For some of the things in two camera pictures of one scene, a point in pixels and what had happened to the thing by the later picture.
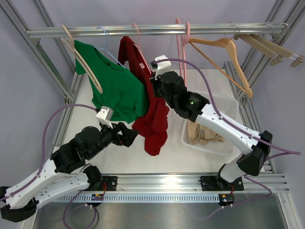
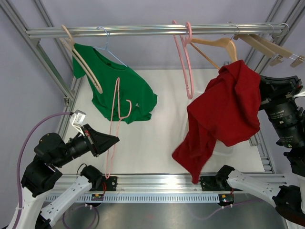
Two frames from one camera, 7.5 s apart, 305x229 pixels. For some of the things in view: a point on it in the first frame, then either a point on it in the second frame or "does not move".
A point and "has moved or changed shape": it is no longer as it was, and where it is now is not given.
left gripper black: [128, 135] to [97, 140]
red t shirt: [153, 126] to [228, 109]
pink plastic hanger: [184, 37] has moved or changed shape
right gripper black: [155, 82] to [269, 85]
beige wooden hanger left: [82, 63] does not move
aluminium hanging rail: [46, 33] does not move
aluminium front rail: [190, 184] does not move
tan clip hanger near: [252, 42] does not move
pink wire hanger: [139, 47] to [117, 81]
